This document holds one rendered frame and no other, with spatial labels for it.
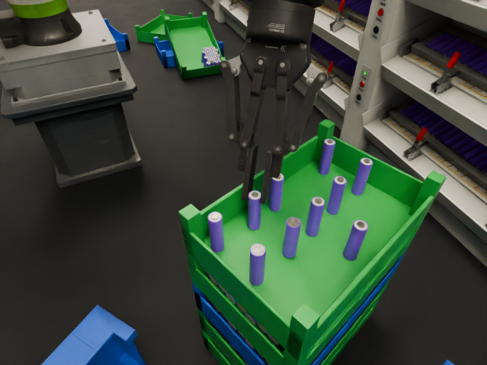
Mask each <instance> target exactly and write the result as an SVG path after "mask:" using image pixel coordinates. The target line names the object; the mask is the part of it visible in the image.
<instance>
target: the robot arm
mask: <svg viewBox="0 0 487 365"><path fill-rule="evenodd" d="M6 1H7V3H8V5H10V7H11V8H12V9H9V10H3V11H0V40H2V43H3V44H4V46H5V48H12V47H15V46H18V45H20V44H22V43H23V44H25V45H27V46H53V45H57V44H61V43H65V42H68V41H71V40H73V39H75V38H77V37H78V36H79V35H80V34H81V33H82V28H81V25H80V23H79V22H78V21H77V20H76V19H75V18H74V17H73V15H72V13H71V11H70V9H69V7H68V5H67V0H6ZM324 3H325V0H251V2H250V3H249V16H248V22H247V29H246V41H245V44H244V46H243V48H242V49H241V52H240V56H237V57H235V58H233V59H230V60H228V61H226V60H222V61H221V63H220V69H221V72H222V75H223V77H224V79H225V101H226V120H227V137H228V140H229V141H233V142H234V143H237V144H238V145H239V146H240V155H239V162H238V170H239V171H240V172H245V174H244V179H243V190H242V196H241V200H245V201H247V199H248V194H249V193H250V192H251V191H252V188H253V183H254V173H255V167H256V162H257V152H258V147H259V146H257V145H252V144H253V143H254V136H255V132H256V129H257V123H258V119H259V113H260V110H261V106H262V100H263V97H264V94H265V91H266V88H273V89H275V90H276V110H275V134H274V146H273V148H271V149H270V150H269V151H268V152H267V157H266V162H265V172H264V177H263V183H262V192H261V198H260V203H261V204H266V203H267V201H268V199H269V197H270V190H271V185H272V178H273V177H274V178H278V177H279V175H280V174H281V170H282V165H283V157H284V154H285V153H288V152H296V151H297V150H298V148H299V147H300V144H301V140H302V138H303V135H304V131H305V129H306V126H307V123H308V121H309V117H310V114H311V112H312V108H313V106H314V103H315V99H316V97H317V93H318V92H319V90H320V89H321V88H322V87H323V86H324V84H325V83H326V82H327V80H328V75H327V74H326V73H324V72H321V71H319V70H318V69H317V68H316V67H315V66H313V65H312V64H311V63H312V59H311V56H310V54H309V45H310V41H311V37H312V29H313V24H314V19H315V9H314V8H317V7H321V6H322V5H323V4H324ZM242 65H243V66H244V68H245V70H246V71H247V73H248V75H249V77H250V79H251V81H252V83H251V89H250V98H249V104H248V108H247V112H246V118H245V122H244V126H243V132H242V133H241V106H240V84H239V78H238V76H239V75H240V74H241V66H242ZM305 72H307V80H306V82H307V85H308V86H309V87H308V89H307V92H306V94H305V97H304V100H303V104H302V106H301V110H300V112H299V116H298V119H297V121H296V125H295V128H294V131H293V134H292V136H291V140H290V141H286V133H287V122H288V102H289V96H290V88H291V87H292V86H293V85H294V83H295V82H296V81H297V80H298V79H299V78H300V77H301V76H302V75H303V74H304V73H305Z"/></svg>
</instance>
